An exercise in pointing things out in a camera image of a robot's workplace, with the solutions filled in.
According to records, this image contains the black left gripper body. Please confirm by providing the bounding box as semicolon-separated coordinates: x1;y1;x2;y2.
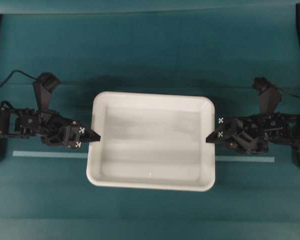
14;108;83;149

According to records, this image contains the black left camera cable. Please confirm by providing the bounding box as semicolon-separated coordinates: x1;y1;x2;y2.
0;70;38;97

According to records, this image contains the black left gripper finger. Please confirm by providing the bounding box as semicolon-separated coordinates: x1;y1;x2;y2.
78;126;101;148

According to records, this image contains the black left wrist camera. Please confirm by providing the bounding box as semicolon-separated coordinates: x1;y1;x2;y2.
32;72;61;111

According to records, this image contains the light blue tape strip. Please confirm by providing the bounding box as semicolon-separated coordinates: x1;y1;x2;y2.
12;150;275;163

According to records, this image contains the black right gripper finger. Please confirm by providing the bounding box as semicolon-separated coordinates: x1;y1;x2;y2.
205;117;225;144

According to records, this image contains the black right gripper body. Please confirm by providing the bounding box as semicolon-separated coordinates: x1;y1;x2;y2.
222;112;290;154

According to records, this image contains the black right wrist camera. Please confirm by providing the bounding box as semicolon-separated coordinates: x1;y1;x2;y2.
252;77;282;115

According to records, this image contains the black camera cable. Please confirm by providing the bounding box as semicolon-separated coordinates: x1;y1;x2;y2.
274;84;300;100
0;70;38;97

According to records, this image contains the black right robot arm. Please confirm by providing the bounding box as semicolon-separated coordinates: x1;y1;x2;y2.
205;112;300;154

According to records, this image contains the white plastic tray case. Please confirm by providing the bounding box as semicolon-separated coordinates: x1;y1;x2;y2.
86;91;216;192

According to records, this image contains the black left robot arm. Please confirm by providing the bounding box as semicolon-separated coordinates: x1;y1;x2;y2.
0;101;101;149

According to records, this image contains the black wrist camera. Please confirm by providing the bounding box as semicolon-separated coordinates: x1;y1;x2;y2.
32;72;61;111
252;77;282;115

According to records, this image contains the black right camera cable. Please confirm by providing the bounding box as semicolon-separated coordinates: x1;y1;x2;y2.
274;84;300;100

